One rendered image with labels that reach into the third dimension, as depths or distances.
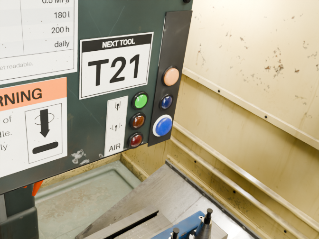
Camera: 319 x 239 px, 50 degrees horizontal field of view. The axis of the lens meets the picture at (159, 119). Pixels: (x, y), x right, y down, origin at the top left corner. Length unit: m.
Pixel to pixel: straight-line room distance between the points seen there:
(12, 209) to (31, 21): 1.14
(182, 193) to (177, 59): 1.21
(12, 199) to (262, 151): 0.93
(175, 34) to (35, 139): 0.21
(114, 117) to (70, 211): 1.43
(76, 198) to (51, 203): 0.13
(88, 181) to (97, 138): 1.56
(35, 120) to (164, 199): 1.29
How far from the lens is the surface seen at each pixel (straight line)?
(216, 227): 0.99
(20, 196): 1.41
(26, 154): 0.41
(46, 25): 0.36
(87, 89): 0.40
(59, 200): 1.91
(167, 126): 0.51
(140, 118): 0.47
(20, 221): 1.47
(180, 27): 0.46
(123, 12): 0.40
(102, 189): 1.96
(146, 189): 1.69
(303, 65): 1.16
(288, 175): 1.30
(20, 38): 0.35
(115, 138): 0.47
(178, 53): 0.47
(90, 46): 0.38
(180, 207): 1.60
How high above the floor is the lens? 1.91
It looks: 30 degrees down
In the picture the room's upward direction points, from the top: 9 degrees clockwise
